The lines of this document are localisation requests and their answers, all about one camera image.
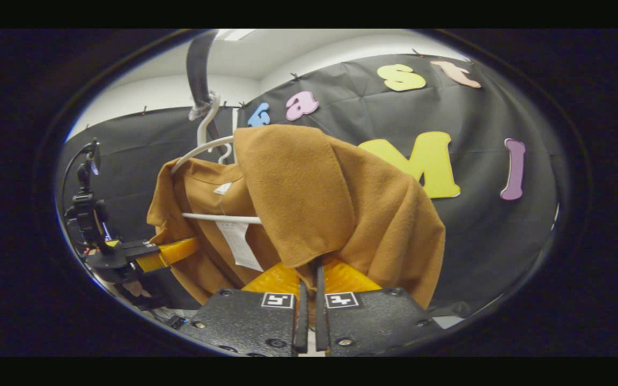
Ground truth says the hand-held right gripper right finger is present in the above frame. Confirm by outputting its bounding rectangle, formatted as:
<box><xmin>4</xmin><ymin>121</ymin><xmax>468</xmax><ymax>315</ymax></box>
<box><xmin>314</xmin><ymin>259</ymin><xmax>441</xmax><ymax>358</ymax></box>

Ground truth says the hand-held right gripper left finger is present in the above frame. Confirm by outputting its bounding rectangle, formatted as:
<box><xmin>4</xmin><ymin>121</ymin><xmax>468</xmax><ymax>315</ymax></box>
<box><xmin>178</xmin><ymin>261</ymin><xmax>310</xmax><ymax>358</ymax></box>

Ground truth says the brown jacket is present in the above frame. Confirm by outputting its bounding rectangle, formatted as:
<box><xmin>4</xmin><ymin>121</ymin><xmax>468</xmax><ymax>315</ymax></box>
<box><xmin>146</xmin><ymin>124</ymin><xmax>446</xmax><ymax>310</ymax></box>

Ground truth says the black garment rack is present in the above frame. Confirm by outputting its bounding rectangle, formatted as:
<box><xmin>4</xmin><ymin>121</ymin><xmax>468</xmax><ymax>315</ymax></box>
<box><xmin>186</xmin><ymin>29</ymin><xmax>229</xmax><ymax>161</ymax></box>

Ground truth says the long ceiling light panel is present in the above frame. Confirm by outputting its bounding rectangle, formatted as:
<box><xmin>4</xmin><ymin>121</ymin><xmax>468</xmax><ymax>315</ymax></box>
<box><xmin>214</xmin><ymin>29</ymin><xmax>259</xmax><ymax>42</ymax></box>

